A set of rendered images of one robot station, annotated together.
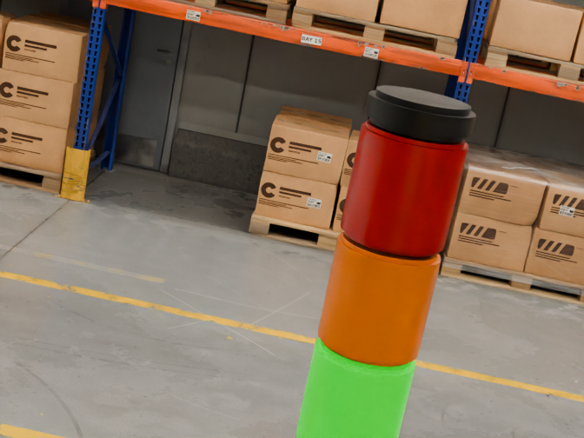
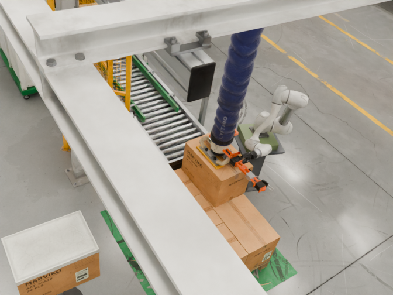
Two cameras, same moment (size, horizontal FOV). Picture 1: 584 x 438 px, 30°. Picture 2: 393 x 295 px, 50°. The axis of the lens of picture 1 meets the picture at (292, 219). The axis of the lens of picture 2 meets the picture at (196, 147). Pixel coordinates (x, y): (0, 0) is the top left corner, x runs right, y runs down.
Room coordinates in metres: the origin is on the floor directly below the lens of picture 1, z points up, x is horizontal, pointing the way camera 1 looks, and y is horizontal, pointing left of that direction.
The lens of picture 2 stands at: (-1.45, -3.72, 3.83)
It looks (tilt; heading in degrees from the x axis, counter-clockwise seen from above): 43 degrees down; 46
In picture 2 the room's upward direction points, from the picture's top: 11 degrees clockwise
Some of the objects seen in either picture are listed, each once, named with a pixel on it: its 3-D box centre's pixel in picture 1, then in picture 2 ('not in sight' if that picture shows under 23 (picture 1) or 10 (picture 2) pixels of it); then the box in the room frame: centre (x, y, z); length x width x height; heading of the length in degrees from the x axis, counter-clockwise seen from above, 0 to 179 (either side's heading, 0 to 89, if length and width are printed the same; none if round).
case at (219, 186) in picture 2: not in sight; (215, 167); (0.81, -1.71, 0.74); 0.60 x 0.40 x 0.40; 89
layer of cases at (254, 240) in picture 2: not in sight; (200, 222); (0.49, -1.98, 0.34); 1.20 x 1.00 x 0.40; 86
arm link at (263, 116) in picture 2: not in sight; (263, 121); (1.51, -1.60, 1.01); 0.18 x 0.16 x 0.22; 132
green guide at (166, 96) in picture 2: not in sight; (149, 74); (1.20, 0.18, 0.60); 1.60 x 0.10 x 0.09; 86
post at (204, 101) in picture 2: not in sight; (202, 117); (1.37, -0.79, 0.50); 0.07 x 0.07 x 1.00; 86
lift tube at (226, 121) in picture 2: not in sight; (231, 94); (0.80, -1.70, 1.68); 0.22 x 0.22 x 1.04
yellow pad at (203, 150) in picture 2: not in sight; (210, 154); (0.70, -1.70, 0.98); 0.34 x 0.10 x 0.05; 88
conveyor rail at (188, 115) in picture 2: not in sight; (165, 93); (1.23, -0.18, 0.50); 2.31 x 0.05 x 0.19; 86
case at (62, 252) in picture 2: not in sight; (52, 257); (-0.98, -1.88, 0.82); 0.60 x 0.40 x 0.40; 175
